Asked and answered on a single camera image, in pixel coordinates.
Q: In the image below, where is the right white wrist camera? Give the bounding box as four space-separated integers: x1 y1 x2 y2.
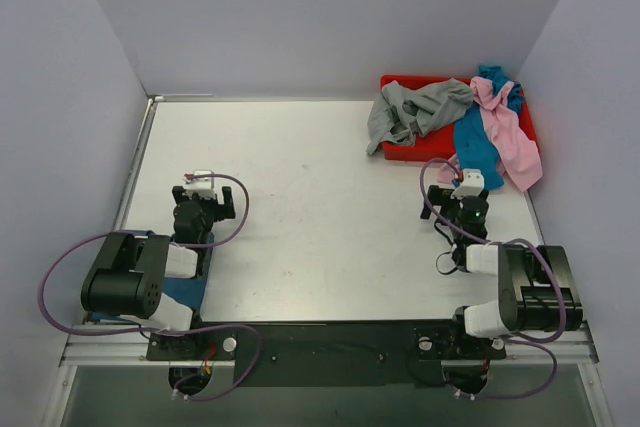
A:
451 169 485 199

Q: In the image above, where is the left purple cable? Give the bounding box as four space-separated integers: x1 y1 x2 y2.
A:
38 172 263 403

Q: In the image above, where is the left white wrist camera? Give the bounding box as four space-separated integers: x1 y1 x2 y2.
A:
183 170 216 199

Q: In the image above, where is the aluminium front rail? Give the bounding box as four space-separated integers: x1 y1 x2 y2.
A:
60 326 599 367

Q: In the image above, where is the grey t shirt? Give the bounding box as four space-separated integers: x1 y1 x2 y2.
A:
366 78 473 155

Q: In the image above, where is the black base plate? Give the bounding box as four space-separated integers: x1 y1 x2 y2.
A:
147 320 506 393

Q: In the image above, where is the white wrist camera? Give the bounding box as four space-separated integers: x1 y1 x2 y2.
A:
451 169 485 199
183 170 216 199

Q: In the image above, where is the teal t shirt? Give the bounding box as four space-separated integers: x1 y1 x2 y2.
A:
453 65 524 191

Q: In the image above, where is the pink t shirt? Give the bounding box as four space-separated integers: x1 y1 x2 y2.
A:
438 76 543 192

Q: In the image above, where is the red plastic bin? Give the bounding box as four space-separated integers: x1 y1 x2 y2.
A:
380 74 539 162

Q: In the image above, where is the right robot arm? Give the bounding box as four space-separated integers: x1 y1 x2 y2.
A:
421 185 584 356

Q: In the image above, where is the folded dark blue t shirt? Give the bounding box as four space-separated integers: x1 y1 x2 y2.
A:
81 231 211 331

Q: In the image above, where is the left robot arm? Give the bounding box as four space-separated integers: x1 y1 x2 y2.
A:
80 181 236 359

